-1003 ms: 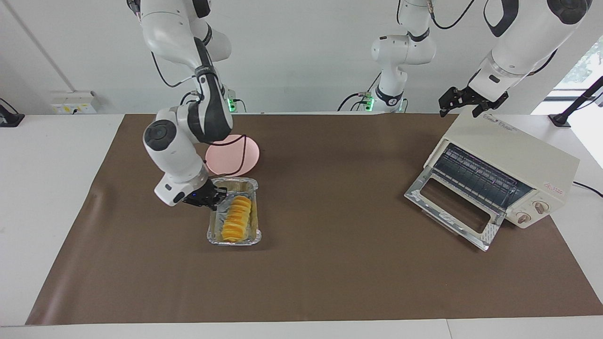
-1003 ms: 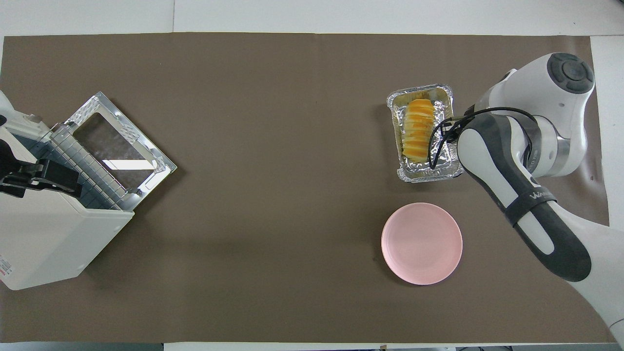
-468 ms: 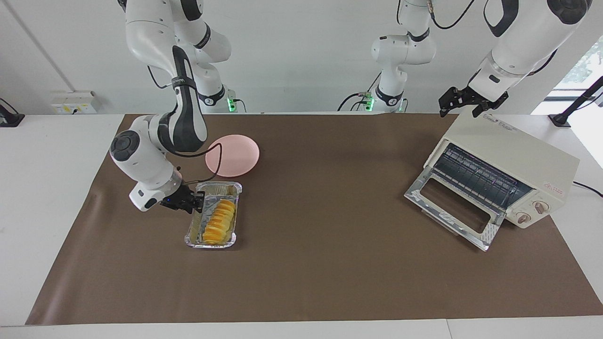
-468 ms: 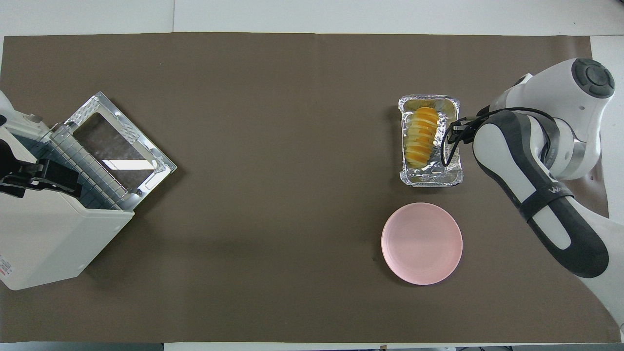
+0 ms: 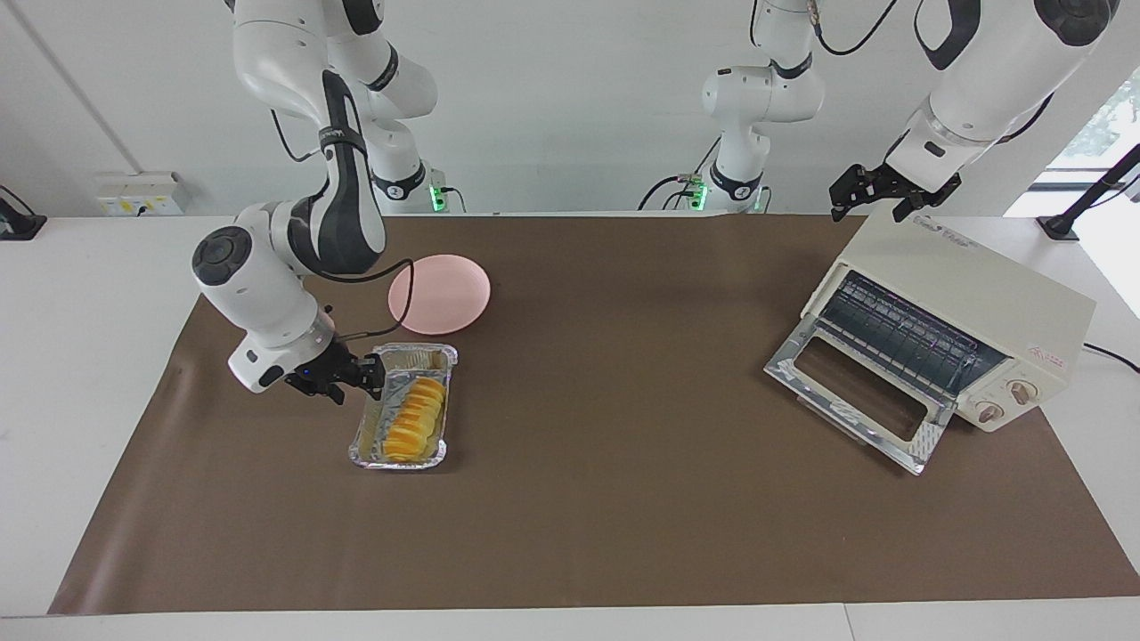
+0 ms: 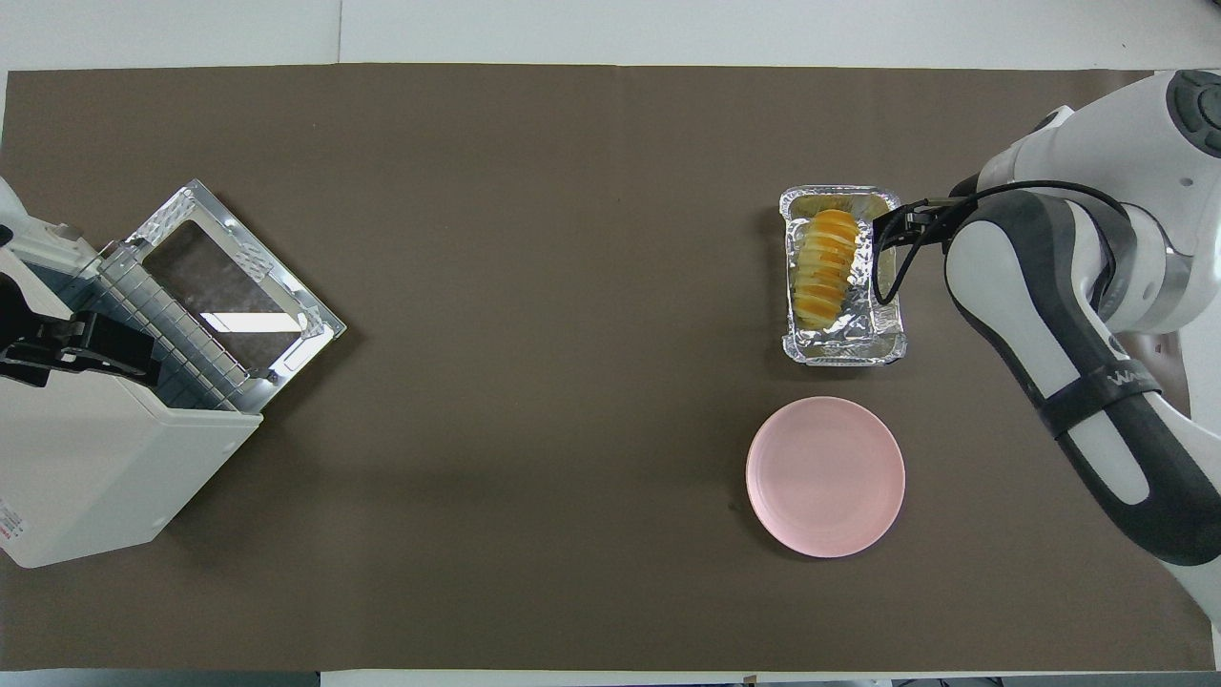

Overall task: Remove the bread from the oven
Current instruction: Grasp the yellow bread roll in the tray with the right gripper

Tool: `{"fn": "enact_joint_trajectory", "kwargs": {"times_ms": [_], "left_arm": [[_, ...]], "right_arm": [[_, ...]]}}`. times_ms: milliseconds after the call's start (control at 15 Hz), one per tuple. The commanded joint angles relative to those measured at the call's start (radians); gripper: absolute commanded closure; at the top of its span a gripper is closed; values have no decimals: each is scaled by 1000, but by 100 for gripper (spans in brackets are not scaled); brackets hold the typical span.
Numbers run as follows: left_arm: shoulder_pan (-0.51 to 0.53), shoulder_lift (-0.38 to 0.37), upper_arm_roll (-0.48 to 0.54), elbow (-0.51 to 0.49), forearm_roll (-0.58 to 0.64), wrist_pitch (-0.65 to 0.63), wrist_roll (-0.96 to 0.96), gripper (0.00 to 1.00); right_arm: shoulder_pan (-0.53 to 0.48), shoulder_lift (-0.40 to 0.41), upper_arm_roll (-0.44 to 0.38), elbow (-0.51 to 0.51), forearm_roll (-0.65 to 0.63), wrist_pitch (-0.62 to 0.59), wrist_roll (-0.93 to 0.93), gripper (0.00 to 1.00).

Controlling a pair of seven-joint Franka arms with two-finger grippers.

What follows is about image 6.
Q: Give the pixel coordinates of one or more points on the pink round plate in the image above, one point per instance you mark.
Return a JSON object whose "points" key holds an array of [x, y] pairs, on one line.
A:
{"points": [[825, 477]]}

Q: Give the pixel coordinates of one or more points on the brown table mat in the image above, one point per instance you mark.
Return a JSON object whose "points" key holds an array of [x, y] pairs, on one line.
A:
{"points": [[572, 286]]}

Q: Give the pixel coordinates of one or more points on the yellow ridged bread loaf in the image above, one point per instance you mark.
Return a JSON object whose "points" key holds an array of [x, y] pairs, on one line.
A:
{"points": [[825, 272]]}

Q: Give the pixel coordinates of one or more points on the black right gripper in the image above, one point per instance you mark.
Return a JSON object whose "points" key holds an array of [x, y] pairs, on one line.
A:
{"points": [[946, 219]]}

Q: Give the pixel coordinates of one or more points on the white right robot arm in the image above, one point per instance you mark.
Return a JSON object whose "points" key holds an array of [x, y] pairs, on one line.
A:
{"points": [[1049, 334]]}

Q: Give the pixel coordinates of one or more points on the white toaster oven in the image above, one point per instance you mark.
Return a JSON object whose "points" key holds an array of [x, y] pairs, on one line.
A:
{"points": [[95, 458]]}

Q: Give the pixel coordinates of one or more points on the aluminium foil tray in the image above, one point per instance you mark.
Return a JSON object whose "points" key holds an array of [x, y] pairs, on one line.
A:
{"points": [[844, 348]]}

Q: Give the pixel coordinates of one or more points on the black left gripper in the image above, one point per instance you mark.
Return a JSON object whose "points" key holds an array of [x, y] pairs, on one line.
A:
{"points": [[14, 310]]}

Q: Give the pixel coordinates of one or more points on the glass oven door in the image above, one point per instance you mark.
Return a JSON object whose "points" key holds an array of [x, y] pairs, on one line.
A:
{"points": [[315, 324]]}

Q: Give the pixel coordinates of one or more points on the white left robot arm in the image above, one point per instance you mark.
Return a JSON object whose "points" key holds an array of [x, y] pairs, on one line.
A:
{"points": [[8, 205]]}

